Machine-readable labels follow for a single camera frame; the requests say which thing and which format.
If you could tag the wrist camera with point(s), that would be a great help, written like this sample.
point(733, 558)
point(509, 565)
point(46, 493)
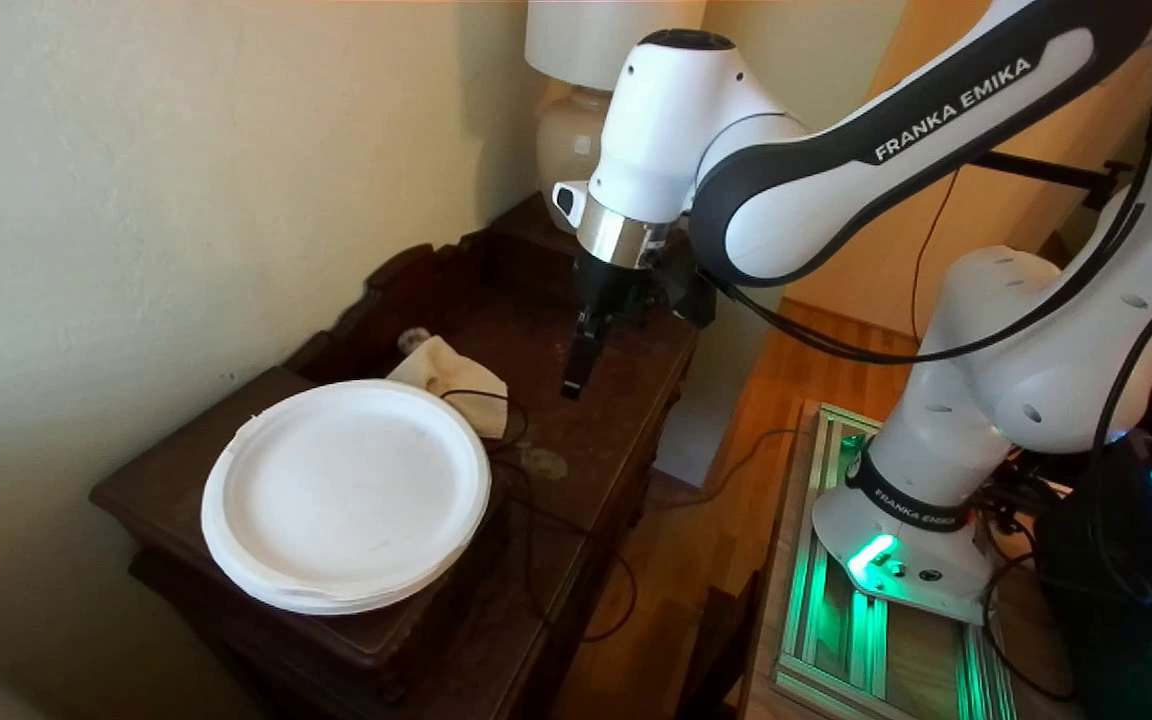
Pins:
point(688, 290)

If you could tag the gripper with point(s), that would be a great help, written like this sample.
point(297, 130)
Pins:
point(604, 285)

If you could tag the black computer with neon light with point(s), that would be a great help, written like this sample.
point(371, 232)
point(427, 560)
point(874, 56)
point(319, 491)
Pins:
point(1136, 610)

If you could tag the stack of white plates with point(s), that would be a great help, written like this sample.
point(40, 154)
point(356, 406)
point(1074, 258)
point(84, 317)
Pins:
point(346, 495)

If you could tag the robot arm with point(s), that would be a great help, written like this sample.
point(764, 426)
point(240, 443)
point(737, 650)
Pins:
point(986, 330)

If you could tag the dark wooden nightstand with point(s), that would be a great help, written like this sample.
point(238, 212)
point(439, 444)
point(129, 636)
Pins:
point(576, 420)

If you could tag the black stand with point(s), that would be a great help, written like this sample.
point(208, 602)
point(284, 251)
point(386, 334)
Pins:
point(1046, 172)

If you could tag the cream table lamp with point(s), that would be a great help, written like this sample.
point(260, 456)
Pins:
point(571, 120)

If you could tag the beige cloth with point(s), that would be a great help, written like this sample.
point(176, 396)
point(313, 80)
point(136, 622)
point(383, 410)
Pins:
point(456, 378)

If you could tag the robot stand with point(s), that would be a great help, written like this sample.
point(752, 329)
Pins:
point(841, 650)

